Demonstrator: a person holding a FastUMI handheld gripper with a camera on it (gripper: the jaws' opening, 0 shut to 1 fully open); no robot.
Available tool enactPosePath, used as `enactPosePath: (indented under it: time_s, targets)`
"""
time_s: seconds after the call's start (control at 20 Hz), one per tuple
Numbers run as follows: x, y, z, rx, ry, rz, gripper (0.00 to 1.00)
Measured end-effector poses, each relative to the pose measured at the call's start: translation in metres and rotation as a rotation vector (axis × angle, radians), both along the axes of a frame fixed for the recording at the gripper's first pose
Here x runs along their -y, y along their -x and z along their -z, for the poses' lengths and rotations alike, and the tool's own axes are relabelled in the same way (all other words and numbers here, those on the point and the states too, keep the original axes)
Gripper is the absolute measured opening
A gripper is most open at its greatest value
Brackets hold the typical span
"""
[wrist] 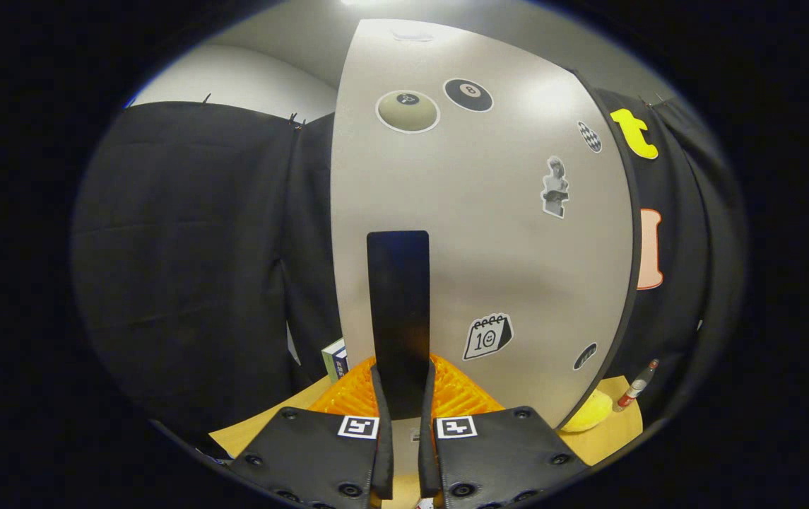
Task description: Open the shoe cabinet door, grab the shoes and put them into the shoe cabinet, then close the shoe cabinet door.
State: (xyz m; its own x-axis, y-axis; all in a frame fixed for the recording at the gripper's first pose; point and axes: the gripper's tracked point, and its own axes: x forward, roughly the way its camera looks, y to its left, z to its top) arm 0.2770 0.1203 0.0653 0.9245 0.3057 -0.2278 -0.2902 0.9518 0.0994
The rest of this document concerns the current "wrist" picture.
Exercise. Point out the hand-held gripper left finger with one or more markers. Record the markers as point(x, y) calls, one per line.
point(384, 442)

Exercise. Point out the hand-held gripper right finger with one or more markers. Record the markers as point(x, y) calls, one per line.
point(427, 452)

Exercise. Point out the grey shoe cabinet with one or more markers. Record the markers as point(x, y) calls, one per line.
point(636, 247)

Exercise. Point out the blue book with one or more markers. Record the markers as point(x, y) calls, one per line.
point(340, 362)

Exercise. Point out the green book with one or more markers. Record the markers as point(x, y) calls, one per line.
point(326, 359)

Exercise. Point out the yellow plush toy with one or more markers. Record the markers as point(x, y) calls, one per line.
point(588, 413)

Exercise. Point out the plastic bottle with red label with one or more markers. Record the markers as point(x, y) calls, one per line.
point(634, 389)

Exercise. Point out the black backdrop cloth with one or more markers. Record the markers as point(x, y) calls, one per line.
point(185, 247)

